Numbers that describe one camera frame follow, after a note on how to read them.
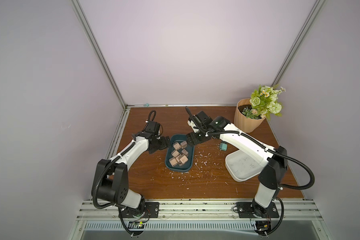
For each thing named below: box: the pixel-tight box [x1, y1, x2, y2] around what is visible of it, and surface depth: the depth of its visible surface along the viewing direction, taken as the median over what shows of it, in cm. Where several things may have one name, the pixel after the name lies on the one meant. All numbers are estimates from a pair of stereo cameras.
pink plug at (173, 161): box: [168, 157, 178, 167], surface depth 89 cm
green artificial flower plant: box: [242, 84, 286, 121], surface depth 86 cm
